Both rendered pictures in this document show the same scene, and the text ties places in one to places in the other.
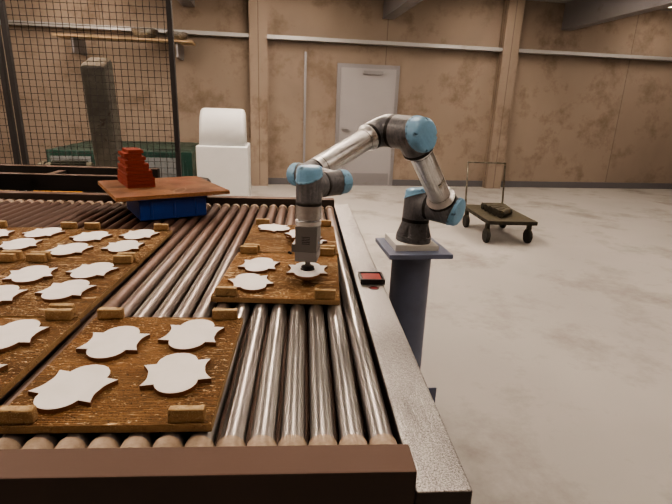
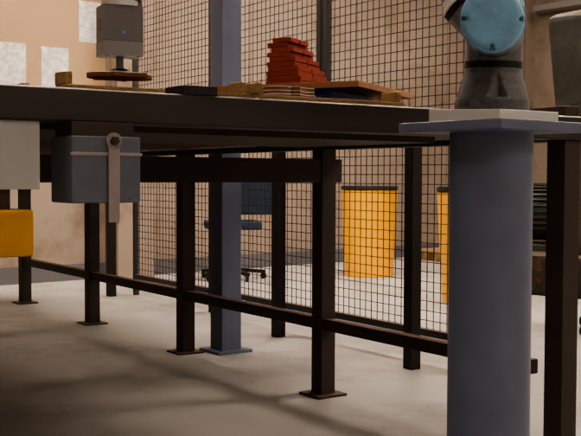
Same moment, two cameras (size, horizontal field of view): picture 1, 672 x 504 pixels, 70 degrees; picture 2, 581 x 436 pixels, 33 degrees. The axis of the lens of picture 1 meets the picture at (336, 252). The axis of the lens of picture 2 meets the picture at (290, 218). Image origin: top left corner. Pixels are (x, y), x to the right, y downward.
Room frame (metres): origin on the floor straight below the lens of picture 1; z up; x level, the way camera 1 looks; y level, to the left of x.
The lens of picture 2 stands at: (0.61, -1.88, 0.76)
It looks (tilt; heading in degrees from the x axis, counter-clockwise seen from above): 2 degrees down; 60
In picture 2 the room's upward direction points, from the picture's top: straight up
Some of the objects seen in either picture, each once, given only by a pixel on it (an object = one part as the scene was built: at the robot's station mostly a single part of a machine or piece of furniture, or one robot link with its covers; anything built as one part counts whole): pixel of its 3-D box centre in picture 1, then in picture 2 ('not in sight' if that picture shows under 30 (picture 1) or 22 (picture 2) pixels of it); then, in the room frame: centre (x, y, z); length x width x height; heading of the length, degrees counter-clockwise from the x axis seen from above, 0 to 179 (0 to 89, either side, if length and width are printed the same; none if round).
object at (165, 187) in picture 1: (161, 187); (315, 92); (2.31, 0.86, 1.03); 0.50 x 0.50 x 0.02; 34
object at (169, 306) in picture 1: (197, 265); not in sight; (1.55, 0.48, 0.90); 1.95 x 0.05 x 0.05; 4
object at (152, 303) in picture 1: (182, 265); not in sight; (1.55, 0.53, 0.90); 1.95 x 0.05 x 0.05; 4
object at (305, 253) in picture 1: (304, 238); (119, 29); (1.35, 0.09, 1.06); 0.10 x 0.09 x 0.16; 84
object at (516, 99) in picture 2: (414, 228); (492, 86); (2.00, -0.33, 0.95); 0.15 x 0.15 x 0.10
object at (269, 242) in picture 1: (291, 239); (292, 106); (1.82, 0.18, 0.93); 0.41 x 0.35 x 0.02; 3
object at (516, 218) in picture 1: (497, 201); not in sight; (5.70, -1.92, 0.41); 1.04 x 0.62 x 0.82; 7
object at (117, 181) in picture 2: not in sight; (97, 172); (1.22, -0.14, 0.77); 0.14 x 0.11 x 0.18; 4
